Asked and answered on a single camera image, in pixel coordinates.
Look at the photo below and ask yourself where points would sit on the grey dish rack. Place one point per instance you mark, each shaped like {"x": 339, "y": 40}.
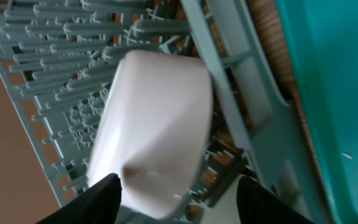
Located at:
{"x": 57, "y": 63}

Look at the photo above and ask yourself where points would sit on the pink bowl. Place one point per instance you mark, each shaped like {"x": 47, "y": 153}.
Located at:
{"x": 154, "y": 130}

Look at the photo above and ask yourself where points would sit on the teal serving tray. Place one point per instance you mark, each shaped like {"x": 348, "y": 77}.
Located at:
{"x": 322, "y": 40}

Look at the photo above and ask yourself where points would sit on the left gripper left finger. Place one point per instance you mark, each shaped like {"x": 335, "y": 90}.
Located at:
{"x": 97, "y": 205}

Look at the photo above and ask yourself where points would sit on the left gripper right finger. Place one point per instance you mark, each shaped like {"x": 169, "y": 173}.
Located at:
{"x": 255, "y": 204}

